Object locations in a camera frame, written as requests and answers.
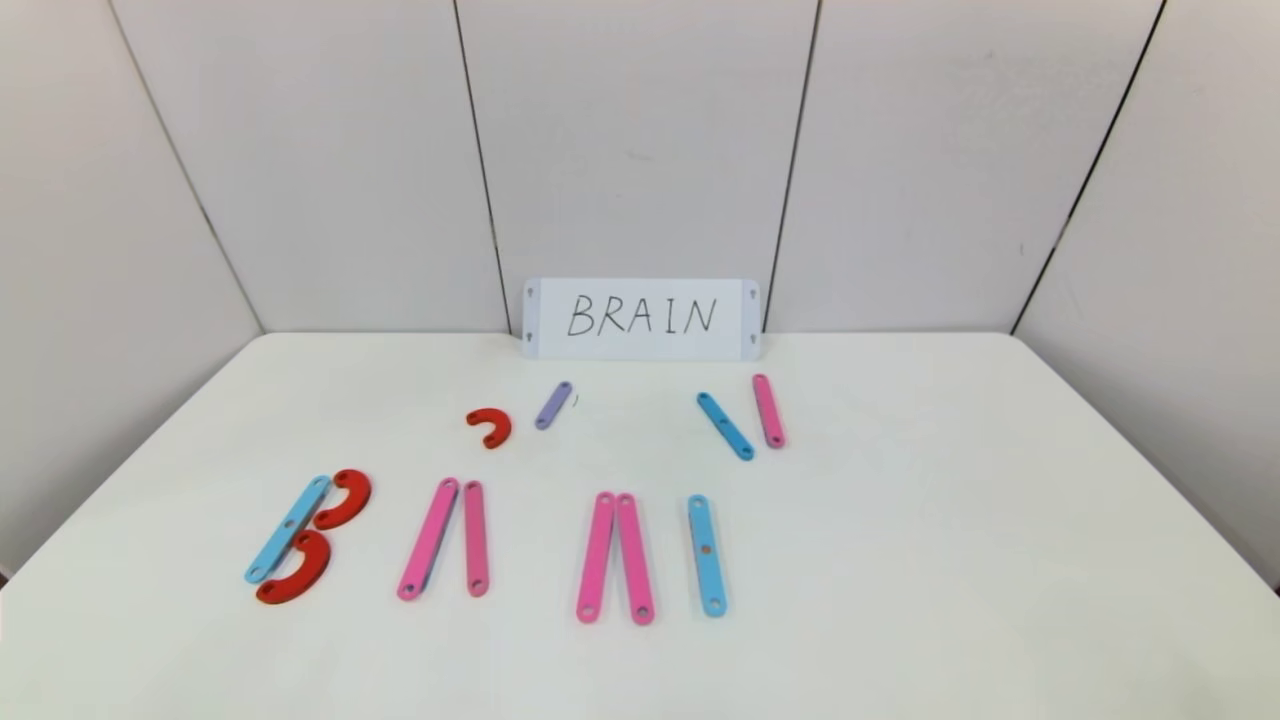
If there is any large red C-shaped piece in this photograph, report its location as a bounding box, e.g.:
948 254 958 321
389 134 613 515
255 529 333 607

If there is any blue bar with orange backing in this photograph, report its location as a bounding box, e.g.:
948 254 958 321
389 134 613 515
686 494 729 620

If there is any long pink bar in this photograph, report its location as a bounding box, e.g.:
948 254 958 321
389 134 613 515
615 492 657 628
575 491 617 626
396 477 462 603

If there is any purple short bar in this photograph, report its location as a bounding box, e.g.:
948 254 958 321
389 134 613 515
534 380 575 432

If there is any long blue bar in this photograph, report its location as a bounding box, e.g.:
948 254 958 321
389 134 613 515
243 474 333 586

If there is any short pink bar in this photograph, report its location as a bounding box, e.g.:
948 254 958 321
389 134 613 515
462 480 492 600
751 373 788 450

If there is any white BRAIN sign card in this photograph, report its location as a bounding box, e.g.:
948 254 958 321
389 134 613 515
522 278 763 362

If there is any blue three-hole bar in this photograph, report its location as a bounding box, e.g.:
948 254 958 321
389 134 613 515
696 391 756 463

